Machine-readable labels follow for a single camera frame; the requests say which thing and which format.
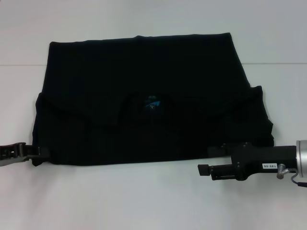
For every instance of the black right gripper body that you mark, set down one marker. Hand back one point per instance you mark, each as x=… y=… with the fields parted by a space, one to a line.
x=263 y=159

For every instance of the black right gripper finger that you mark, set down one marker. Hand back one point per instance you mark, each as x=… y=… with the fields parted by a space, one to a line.
x=223 y=172
x=226 y=149

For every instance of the black shirt with FREE print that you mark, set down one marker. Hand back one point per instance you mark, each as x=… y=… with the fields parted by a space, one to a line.
x=144 y=95

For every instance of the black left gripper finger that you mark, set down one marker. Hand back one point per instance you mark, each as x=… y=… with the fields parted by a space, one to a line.
x=36 y=151

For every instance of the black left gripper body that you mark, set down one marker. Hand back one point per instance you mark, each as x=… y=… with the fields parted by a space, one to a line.
x=12 y=154

